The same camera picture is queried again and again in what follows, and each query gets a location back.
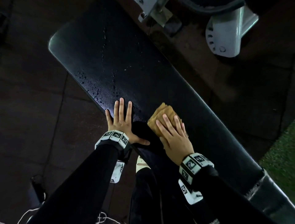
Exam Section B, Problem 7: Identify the person's right hand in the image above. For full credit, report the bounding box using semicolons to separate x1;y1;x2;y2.
155;114;195;166

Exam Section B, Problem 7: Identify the black bench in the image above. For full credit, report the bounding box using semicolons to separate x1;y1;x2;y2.
48;0;295;224

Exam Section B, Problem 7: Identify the person's left hand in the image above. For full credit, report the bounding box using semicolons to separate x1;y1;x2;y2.
105;98;150;146

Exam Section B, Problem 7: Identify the left marker wristband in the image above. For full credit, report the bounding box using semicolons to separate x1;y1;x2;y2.
95;130;132;160

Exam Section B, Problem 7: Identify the thin white cord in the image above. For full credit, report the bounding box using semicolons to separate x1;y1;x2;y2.
17;193;121;224

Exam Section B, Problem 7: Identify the black power adapter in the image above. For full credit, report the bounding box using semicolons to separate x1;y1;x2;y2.
30;175;46;203

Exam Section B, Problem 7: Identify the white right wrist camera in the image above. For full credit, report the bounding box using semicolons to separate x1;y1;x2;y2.
178;179;203;205

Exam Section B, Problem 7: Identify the marker wristband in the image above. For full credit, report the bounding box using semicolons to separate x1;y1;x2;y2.
179;153;215;186
95;130;132;160

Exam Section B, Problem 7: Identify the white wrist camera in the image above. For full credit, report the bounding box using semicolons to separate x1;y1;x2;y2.
178;179;203;205
110;160;126;184

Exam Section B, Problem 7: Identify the right marker wristband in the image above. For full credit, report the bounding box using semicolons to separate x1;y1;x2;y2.
179;153;215;186

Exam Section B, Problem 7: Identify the green turf mat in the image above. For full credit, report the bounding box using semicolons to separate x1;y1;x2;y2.
259;120;295;203

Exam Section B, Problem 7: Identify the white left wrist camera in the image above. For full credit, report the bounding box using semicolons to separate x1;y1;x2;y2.
110;160;126;184

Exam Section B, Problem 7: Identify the brown cleaning cloth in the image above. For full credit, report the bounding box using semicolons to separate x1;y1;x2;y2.
147;102;188;139

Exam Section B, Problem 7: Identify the person's right forearm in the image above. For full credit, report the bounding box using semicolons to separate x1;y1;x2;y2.
191;166;275;224

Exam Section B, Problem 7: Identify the white machine frame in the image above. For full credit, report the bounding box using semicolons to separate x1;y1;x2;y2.
133;0;260;58

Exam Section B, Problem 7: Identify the person's left forearm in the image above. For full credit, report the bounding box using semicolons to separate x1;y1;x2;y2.
27;144;130;224

